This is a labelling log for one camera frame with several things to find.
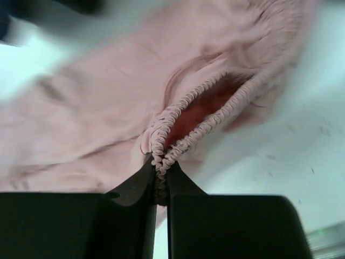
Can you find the aluminium front rail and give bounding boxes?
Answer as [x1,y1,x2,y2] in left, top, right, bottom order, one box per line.
[307,222,345,259]

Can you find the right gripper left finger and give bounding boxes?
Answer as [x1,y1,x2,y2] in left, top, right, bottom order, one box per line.
[1,161,156,258]

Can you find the pink trousers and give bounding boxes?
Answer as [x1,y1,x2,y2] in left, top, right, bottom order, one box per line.
[1,1,319,222]

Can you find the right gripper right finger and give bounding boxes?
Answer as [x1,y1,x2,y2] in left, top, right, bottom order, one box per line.
[167,163,312,259]

